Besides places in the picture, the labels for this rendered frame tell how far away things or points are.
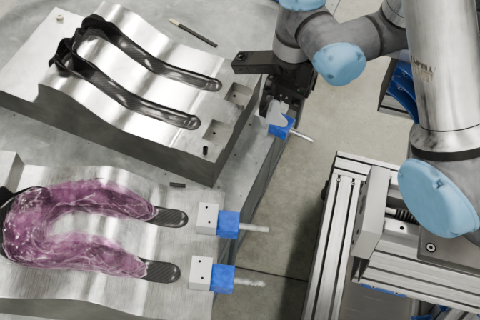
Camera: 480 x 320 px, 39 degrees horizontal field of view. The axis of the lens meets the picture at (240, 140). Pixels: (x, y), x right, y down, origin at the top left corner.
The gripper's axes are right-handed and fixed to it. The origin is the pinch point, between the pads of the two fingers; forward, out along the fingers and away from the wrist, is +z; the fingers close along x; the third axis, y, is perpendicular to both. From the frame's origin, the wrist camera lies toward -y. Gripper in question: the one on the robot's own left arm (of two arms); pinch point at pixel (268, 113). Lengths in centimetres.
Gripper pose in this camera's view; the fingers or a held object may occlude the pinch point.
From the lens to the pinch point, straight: 141.4
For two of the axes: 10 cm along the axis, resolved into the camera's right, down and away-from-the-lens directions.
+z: -0.9, 5.9, 8.0
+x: 4.8, -6.8, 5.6
